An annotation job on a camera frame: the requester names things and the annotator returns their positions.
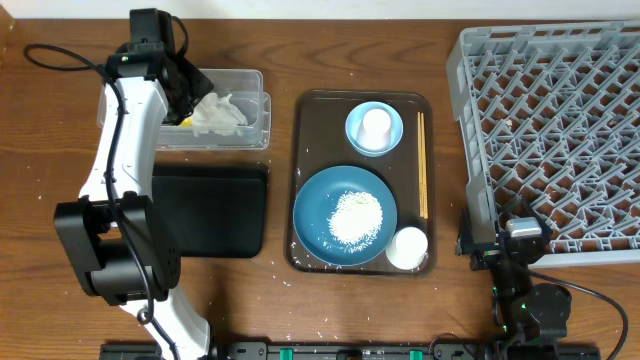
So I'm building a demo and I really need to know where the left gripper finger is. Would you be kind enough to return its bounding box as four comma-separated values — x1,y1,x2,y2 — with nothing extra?
177,57,214,108
163,80,193,125

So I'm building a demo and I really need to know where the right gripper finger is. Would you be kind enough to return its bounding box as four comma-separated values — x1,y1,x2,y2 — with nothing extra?
457,208,473,245
499,195,542,223

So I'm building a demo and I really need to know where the white tissue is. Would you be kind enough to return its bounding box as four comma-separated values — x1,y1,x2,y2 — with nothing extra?
191,93,248,136

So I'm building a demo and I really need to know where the white plastic cup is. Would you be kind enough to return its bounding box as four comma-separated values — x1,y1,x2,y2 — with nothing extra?
385,227,428,270

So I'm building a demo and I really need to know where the wooden chopstick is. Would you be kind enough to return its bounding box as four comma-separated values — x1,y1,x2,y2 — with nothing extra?
418,112,429,219
417,112,424,219

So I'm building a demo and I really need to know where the pink plastic cup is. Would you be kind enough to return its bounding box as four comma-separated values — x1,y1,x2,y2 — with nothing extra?
356,108,391,152

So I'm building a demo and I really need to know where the light blue bowl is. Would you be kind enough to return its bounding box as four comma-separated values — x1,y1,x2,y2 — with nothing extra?
345,101,404,157

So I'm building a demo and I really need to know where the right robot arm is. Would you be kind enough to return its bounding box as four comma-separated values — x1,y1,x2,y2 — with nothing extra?
456,202,572,359

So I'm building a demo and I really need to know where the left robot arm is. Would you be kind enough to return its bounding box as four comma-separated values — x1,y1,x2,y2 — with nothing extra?
54,8,213,359

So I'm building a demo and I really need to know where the clear plastic waste bin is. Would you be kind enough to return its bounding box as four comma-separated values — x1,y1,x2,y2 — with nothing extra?
96,68,272,152

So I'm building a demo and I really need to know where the grey dishwasher rack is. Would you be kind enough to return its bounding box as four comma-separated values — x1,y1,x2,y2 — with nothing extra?
446,21,639,268

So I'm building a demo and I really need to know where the black plastic tray bin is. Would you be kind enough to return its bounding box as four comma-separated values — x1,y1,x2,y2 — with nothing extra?
152,165,267,258

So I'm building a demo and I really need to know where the pile of white rice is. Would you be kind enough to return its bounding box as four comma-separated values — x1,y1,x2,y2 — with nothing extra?
328,191,383,252

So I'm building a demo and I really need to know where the dark blue plate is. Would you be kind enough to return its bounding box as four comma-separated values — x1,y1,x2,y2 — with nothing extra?
293,165,398,267

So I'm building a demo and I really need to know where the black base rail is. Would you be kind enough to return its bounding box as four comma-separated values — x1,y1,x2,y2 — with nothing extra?
98,342,601,360

